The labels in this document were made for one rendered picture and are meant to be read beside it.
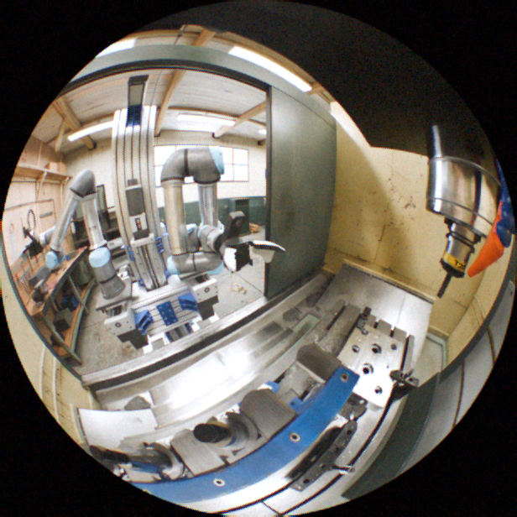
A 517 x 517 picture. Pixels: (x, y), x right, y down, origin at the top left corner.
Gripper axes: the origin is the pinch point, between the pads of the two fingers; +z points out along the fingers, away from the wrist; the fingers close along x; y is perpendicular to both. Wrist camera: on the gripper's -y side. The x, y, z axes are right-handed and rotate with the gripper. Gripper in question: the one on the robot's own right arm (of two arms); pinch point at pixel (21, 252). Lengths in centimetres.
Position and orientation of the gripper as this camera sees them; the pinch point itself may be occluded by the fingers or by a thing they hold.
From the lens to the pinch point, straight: 121.0
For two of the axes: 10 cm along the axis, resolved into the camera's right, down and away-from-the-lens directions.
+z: -5.8, 3.6, -7.3
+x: -8.1, -3.8, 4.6
